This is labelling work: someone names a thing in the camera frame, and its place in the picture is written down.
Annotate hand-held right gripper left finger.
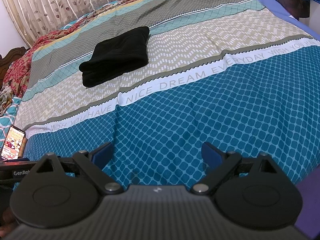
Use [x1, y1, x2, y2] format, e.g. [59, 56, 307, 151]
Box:
[30, 142, 123, 194]

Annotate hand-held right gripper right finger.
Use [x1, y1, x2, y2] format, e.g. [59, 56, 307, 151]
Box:
[191, 142, 283, 194]

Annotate black pants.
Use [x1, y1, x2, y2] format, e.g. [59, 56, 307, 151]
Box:
[79, 26, 150, 88]

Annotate smartphone with lit screen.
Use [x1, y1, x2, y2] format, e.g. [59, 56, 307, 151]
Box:
[0, 124, 27, 161]

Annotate patterned blue grey bedsheet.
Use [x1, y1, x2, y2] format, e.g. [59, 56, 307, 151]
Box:
[14, 0, 320, 188]

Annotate teal white patterned pillow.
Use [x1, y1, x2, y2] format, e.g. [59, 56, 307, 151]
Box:
[0, 97, 21, 142]

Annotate multicolour floral cloth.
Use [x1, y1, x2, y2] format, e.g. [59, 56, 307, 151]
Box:
[0, 84, 16, 117]

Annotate red floral quilt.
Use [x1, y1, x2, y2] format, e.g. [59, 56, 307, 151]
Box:
[2, 0, 162, 98]

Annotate purple cloth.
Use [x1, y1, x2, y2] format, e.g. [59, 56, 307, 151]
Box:
[294, 164, 320, 240]

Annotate carved wooden headboard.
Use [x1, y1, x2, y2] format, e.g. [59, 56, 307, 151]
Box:
[0, 46, 28, 88]

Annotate beige leaf print curtain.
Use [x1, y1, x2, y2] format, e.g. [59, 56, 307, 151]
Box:
[0, 0, 180, 49]

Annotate purple sheet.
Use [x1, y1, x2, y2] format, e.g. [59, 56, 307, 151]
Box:
[239, 0, 320, 41]

